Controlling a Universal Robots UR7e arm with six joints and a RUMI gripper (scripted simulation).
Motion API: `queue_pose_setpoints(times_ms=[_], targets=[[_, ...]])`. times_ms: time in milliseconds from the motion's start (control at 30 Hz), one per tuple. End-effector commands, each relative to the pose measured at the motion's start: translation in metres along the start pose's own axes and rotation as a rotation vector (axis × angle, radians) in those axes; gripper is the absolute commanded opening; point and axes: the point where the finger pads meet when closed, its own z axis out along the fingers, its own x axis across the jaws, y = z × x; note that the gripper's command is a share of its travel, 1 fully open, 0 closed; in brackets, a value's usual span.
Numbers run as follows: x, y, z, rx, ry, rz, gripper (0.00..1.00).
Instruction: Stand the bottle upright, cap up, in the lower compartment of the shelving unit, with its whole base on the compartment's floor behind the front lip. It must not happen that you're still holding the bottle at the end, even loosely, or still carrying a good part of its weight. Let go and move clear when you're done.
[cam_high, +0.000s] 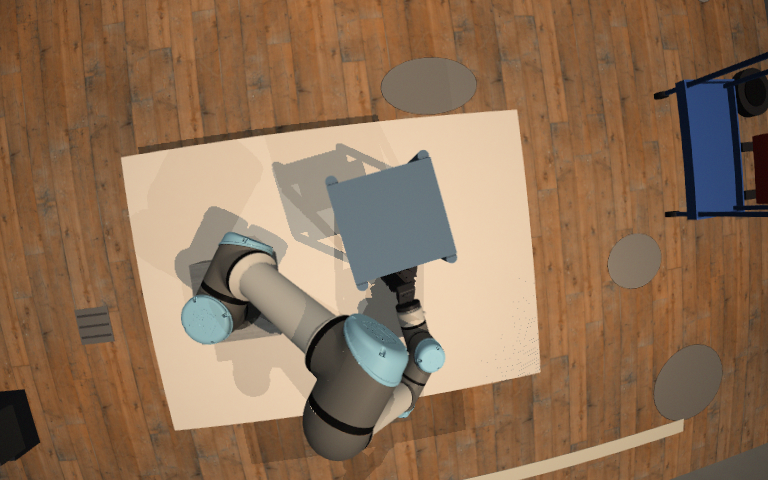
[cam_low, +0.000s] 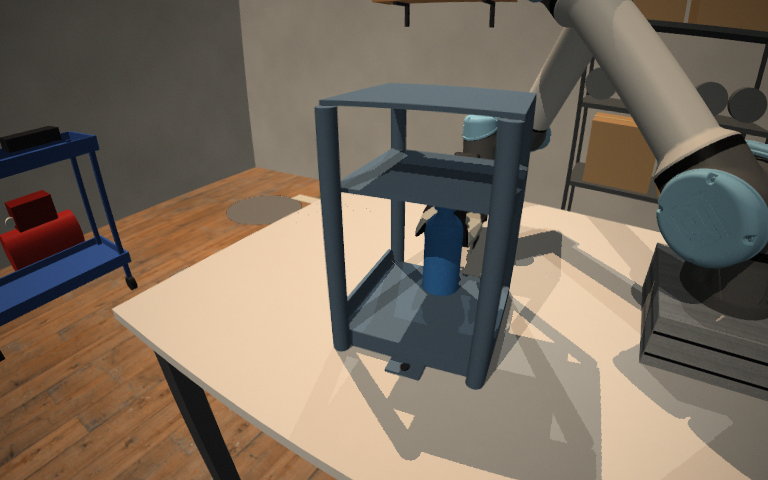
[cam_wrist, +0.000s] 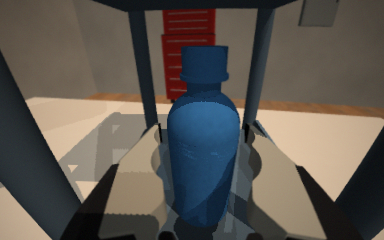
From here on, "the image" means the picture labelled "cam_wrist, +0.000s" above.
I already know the dark blue shelving unit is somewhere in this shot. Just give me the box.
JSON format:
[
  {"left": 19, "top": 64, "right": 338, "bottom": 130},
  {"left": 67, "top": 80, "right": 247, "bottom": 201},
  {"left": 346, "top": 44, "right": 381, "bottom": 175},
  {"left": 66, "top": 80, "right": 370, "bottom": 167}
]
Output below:
[{"left": 0, "top": 0, "right": 384, "bottom": 240}]

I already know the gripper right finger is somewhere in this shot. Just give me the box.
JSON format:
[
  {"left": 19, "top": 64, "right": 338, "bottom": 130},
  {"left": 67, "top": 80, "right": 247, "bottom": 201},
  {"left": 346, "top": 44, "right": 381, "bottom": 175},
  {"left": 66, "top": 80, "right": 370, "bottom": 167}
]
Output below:
[{"left": 245, "top": 123, "right": 364, "bottom": 240}]

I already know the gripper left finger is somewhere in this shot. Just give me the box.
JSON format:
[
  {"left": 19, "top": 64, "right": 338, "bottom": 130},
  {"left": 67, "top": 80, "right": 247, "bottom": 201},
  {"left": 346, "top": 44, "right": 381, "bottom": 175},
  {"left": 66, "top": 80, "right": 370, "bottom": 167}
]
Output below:
[{"left": 60, "top": 123, "right": 167, "bottom": 240}]

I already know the blue bottle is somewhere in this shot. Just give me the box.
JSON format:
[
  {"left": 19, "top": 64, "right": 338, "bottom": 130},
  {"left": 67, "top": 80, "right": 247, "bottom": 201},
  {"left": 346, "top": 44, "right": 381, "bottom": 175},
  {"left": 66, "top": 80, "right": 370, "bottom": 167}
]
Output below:
[{"left": 167, "top": 46, "right": 241, "bottom": 227}]

